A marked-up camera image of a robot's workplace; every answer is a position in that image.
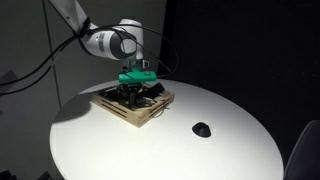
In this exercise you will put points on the black dome object on table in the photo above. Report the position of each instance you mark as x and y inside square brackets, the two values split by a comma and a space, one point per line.
[202, 130]

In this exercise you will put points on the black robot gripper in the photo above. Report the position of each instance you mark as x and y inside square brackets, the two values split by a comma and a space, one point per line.
[131, 92]

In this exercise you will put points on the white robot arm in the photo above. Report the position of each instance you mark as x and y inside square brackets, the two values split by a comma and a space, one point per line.
[122, 42]

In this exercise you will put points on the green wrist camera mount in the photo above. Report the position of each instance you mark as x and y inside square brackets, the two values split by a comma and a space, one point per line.
[137, 77]

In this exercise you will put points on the wooden slatted tray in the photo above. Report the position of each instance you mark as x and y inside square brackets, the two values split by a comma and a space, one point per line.
[145, 110]

